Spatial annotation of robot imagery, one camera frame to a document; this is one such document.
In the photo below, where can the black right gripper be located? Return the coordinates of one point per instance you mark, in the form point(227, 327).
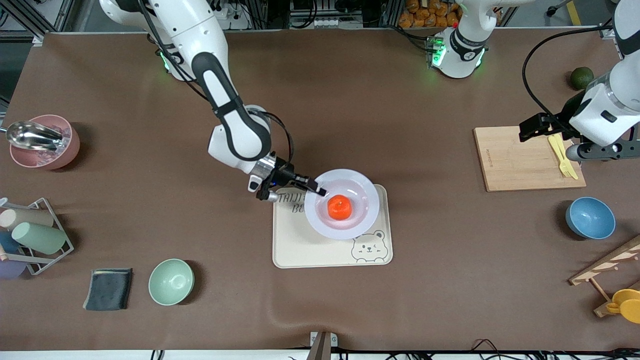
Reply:
point(284, 174)

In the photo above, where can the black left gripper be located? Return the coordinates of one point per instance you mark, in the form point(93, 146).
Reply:
point(549, 123)

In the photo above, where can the orange fruit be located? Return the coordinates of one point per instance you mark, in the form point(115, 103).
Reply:
point(339, 207)

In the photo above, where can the lavender round plate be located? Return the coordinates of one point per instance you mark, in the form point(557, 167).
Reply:
point(362, 200)

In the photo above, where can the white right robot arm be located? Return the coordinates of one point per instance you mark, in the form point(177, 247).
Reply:
point(235, 125)

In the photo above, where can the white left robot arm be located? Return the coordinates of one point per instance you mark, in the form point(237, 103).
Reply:
point(607, 107)

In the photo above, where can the yellow plastic fork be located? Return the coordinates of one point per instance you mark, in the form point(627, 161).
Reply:
point(573, 171)
point(557, 150)

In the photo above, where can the wooden cutting board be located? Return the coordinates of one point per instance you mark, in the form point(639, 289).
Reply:
point(515, 160)

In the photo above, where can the dark green lime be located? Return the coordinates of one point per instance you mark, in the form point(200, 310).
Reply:
point(581, 78)

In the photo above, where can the cream bear print tray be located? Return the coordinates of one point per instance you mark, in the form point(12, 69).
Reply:
point(310, 250)

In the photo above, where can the blue bowl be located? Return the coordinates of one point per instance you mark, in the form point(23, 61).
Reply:
point(590, 218)

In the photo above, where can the wooden peg drying rack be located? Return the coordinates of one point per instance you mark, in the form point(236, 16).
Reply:
point(607, 263)

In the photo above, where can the pile of orange toy food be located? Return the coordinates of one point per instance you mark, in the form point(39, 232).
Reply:
point(427, 15)

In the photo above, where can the pale green bowl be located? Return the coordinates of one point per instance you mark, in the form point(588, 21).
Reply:
point(171, 282)

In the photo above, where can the white power strip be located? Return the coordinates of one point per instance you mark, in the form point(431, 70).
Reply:
point(235, 20)

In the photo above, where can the yellow mug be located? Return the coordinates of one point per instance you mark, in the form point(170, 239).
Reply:
point(629, 307)

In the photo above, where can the dark grey folded cloth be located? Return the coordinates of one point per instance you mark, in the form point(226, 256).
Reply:
point(107, 290)

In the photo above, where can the pink bowl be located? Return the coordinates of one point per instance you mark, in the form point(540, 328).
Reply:
point(47, 159)

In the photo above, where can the mint green cup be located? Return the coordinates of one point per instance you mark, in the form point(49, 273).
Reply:
point(40, 238)

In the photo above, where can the shiny metal scoop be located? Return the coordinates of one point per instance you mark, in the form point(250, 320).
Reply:
point(32, 135)

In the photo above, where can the beige cup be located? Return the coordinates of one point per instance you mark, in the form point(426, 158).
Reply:
point(27, 218)

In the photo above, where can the blue cup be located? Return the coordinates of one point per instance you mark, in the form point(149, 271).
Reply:
point(9, 243)

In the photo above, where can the purple cup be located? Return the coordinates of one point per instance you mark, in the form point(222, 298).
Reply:
point(11, 270)

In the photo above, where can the aluminium frame profile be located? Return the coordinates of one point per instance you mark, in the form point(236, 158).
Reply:
point(55, 15)
point(607, 31)

